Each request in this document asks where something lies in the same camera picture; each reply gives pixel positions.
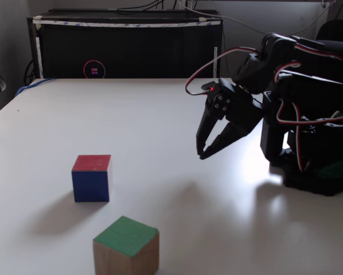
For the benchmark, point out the black computer case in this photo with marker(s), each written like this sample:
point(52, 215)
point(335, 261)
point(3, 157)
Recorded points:
point(131, 48)

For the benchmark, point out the green table clamp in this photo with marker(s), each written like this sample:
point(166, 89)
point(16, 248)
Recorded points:
point(332, 169)

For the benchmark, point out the red and blue cube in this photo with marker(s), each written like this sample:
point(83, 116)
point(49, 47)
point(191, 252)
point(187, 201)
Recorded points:
point(91, 183)

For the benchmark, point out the black office chair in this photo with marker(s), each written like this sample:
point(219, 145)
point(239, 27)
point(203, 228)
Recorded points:
point(336, 30)

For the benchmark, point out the green and wood cube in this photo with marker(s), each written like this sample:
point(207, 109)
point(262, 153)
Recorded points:
point(125, 252)

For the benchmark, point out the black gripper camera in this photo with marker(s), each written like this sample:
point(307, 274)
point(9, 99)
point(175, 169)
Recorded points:
point(208, 86)

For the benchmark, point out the long white tape strip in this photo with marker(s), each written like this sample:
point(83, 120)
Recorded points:
point(117, 24)

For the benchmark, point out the short white tape strip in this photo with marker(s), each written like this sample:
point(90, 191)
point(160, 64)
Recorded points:
point(216, 63)
point(38, 60)

